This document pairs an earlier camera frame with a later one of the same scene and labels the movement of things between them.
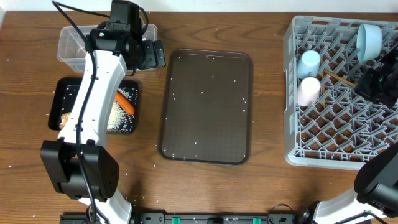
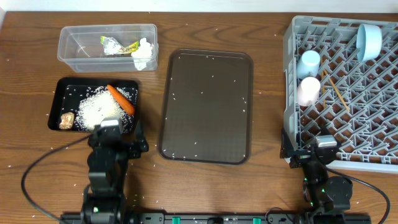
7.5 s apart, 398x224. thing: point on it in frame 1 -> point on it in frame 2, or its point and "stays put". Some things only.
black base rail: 189,218 stays put
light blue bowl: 369,39 stays put
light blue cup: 308,65 stays put
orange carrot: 124,103 stays put
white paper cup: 308,91 stays put
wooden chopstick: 340,78 -> 347,109
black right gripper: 365,87 -> 300,157
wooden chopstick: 322,74 stays put
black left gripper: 153,59 -> 135,149
